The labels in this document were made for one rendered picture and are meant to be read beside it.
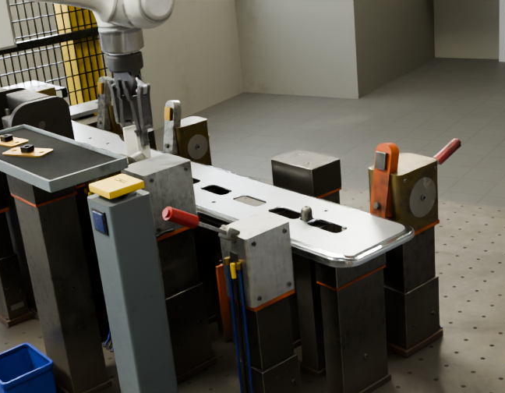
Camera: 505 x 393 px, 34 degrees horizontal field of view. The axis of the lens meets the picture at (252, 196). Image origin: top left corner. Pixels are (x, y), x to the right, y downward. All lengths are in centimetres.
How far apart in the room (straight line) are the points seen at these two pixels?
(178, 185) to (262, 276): 27
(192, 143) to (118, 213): 77
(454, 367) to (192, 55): 496
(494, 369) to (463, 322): 17
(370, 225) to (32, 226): 58
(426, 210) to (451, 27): 606
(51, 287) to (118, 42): 54
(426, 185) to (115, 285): 59
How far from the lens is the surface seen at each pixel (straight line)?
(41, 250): 148
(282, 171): 167
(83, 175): 130
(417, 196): 150
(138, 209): 123
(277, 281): 130
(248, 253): 124
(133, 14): 156
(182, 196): 147
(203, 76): 643
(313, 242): 135
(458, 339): 167
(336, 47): 633
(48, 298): 152
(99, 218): 123
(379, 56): 661
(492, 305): 179
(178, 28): 618
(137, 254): 125
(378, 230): 138
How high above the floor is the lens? 154
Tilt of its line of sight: 20 degrees down
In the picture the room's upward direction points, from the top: 6 degrees counter-clockwise
